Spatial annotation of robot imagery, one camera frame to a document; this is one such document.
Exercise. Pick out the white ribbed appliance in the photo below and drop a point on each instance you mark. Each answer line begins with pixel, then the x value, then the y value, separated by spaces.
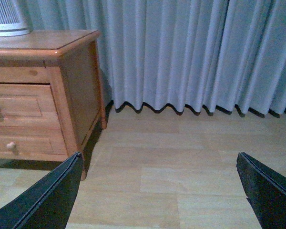
pixel 13 20

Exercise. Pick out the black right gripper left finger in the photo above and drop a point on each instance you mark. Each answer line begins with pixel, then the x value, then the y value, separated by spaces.
pixel 49 202

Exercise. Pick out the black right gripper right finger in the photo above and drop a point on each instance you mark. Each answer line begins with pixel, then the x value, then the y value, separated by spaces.
pixel 265 190

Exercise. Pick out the wooden nightstand cabinet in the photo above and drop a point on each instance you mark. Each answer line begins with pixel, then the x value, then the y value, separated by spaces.
pixel 67 61

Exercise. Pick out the lower drawer wooden knob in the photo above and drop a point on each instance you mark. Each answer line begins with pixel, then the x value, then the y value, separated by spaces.
pixel 11 145

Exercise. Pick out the light grey curtain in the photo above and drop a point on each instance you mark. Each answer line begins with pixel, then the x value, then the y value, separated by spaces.
pixel 209 54

